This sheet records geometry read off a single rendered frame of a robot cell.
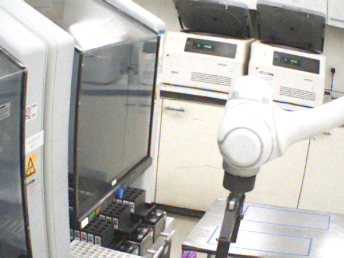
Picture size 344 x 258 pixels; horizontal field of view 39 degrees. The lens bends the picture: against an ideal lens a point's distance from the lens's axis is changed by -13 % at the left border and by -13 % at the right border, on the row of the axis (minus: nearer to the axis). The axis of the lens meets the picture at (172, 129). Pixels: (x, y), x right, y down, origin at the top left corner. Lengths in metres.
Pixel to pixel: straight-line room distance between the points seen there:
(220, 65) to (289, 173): 0.85
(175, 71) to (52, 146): 2.51
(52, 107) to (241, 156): 0.41
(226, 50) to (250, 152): 2.61
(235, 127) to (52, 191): 0.45
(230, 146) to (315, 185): 2.70
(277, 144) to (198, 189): 2.76
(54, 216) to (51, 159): 0.14
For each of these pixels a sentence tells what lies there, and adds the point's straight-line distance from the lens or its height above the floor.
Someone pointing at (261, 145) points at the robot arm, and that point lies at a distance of 0.96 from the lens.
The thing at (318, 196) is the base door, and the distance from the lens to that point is 3.67.
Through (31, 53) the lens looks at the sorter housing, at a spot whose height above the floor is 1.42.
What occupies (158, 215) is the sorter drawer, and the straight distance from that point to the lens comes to 1.83.
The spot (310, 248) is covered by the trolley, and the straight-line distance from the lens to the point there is 1.68.
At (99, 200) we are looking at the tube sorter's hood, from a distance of 1.44.
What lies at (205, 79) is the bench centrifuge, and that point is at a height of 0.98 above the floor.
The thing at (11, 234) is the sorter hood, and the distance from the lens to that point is 1.01.
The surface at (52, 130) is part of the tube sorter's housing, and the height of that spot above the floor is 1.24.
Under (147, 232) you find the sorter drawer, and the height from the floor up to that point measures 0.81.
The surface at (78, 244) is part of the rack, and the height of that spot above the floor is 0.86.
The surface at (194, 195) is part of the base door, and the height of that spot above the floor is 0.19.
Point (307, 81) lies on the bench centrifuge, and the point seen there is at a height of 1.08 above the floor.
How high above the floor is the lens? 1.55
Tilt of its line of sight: 15 degrees down
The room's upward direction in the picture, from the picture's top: 5 degrees clockwise
